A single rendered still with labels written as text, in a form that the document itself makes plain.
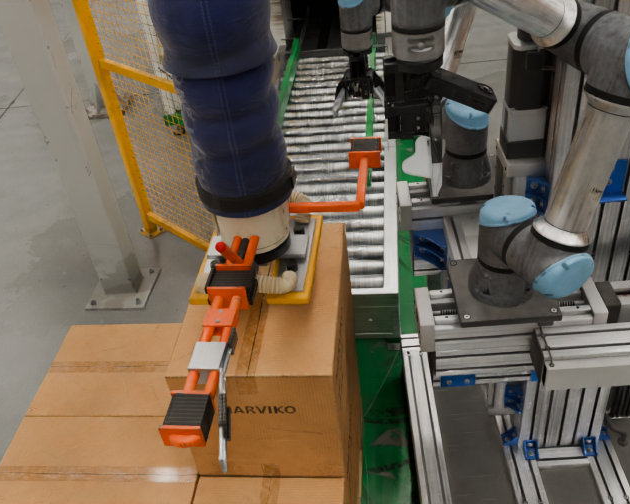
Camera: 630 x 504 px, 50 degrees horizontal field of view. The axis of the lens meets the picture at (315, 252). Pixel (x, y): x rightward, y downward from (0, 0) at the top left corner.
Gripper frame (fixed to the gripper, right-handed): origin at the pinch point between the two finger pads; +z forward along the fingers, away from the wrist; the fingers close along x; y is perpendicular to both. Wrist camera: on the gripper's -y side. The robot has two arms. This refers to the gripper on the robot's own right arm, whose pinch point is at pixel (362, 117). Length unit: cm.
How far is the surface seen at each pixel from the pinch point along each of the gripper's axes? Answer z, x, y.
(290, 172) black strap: -2.5, -14.8, 30.6
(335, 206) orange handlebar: 9.9, -5.8, 26.7
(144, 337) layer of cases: 75, -78, 8
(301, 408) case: 46, -14, 59
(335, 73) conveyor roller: 77, -32, -207
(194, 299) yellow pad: 22, -39, 47
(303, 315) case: 35, -15, 39
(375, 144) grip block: 8.1, 2.9, 0.1
